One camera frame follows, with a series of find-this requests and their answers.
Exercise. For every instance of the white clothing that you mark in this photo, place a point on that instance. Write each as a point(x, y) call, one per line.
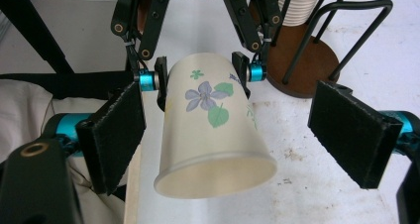
point(23, 111)

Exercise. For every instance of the black metal frame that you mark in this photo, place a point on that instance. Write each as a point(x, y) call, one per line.
point(33, 29)

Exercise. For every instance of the floral paper cup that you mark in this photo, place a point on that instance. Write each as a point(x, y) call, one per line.
point(198, 138)

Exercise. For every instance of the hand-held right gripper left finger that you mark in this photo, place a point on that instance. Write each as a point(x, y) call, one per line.
point(112, 138)

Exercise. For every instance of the stack of paper cups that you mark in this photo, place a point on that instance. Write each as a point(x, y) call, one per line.
point(300, 6)

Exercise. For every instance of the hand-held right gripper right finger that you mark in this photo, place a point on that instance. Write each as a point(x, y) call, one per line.
point(350, 134)

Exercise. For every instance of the wooden cup rack black rods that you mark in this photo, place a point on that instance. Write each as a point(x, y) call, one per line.
point(303, 68)

